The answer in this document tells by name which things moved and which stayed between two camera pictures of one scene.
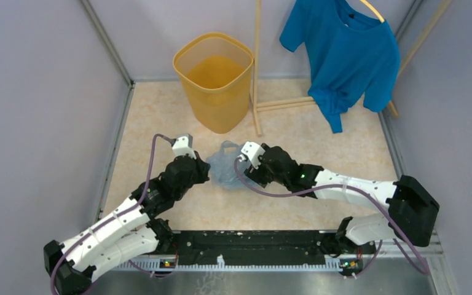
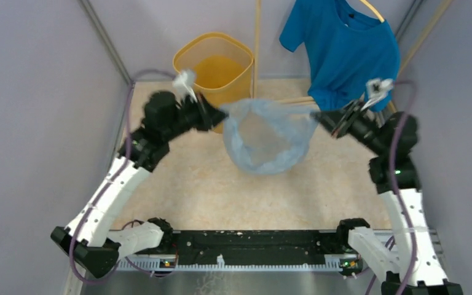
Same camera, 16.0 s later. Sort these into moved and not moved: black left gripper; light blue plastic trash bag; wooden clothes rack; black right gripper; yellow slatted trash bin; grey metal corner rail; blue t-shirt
Moved: light blue plastic trash bag; black right gripper; black left gripper
Not moved: yellow slatted trash bin; grey metal corner rail; blue t-shirt; wooden clothes rack
